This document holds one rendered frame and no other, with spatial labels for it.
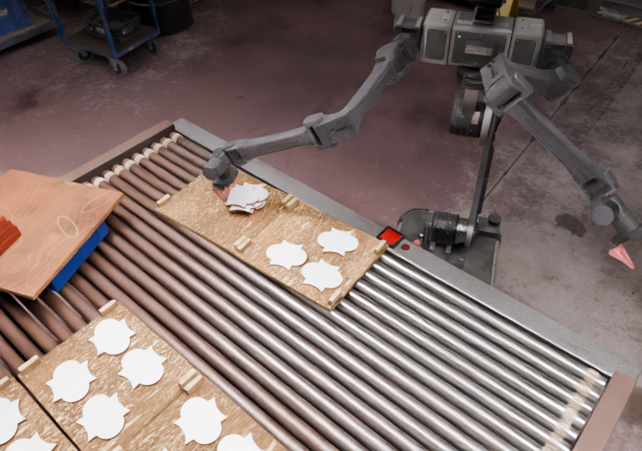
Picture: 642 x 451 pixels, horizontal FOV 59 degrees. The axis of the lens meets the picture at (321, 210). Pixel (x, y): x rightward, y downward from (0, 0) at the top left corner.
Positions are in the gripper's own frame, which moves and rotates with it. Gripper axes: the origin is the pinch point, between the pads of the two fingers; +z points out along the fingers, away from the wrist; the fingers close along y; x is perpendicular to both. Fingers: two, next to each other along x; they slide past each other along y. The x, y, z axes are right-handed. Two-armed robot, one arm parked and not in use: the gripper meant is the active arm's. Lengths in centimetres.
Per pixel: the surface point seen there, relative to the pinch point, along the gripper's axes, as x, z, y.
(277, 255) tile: 24.9, 4.0, 23.7
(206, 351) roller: 13, 7, 63
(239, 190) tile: 3.7, 0.1, -2.5
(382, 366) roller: 65, 6, 59
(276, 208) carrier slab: 18.4, 5.0, -0.2
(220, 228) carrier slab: 0.7, 5.2, 13.6
